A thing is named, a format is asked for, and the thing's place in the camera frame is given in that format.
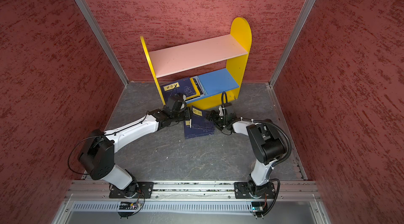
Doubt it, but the circuit board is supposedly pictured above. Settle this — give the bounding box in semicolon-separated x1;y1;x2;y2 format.
118;201;139;211
250;201;266;212

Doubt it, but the white slotted cable duct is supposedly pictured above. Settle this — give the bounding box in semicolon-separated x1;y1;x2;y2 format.
71;201;251;214

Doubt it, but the dark blue book yellow label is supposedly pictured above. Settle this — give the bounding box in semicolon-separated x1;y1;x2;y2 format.
161;78;190;102

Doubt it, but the white book with galaxy picture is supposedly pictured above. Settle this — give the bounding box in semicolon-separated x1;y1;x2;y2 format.
192;76;207;97

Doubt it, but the corner aluminium profile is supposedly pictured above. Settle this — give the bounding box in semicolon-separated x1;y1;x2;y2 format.
74;0;129;87
269;0;316;88

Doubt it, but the black corrugated cable conduit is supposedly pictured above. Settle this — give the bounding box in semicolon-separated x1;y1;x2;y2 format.
220;90;292;168

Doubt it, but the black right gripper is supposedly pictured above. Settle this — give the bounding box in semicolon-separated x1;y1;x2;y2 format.
203;110;228;130

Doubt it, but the yellow pink blue bookshelf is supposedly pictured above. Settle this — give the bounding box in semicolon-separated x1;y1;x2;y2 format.
140;17;252;109

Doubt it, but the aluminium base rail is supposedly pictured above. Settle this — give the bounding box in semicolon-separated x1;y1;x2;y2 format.
64;180;323;201

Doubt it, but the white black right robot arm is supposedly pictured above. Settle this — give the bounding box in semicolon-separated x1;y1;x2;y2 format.
205;103;292;198

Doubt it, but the right corner aluminium profile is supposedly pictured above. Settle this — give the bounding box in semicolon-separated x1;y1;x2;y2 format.
269;0;316;88

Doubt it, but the yellow book with cartoon figure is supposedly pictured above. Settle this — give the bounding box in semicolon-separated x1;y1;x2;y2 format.
184;78;204;101

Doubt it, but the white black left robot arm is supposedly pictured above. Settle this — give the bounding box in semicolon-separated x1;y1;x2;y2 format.
78;93;190;198

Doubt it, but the left corner aluminium profile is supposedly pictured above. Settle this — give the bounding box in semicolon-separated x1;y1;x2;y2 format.
74;0;129;87

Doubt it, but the right circuit board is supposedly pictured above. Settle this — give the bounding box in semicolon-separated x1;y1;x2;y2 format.
250;201;266;212

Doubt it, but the left circuit board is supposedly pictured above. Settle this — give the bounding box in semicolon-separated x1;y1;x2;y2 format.
118;201;139;211

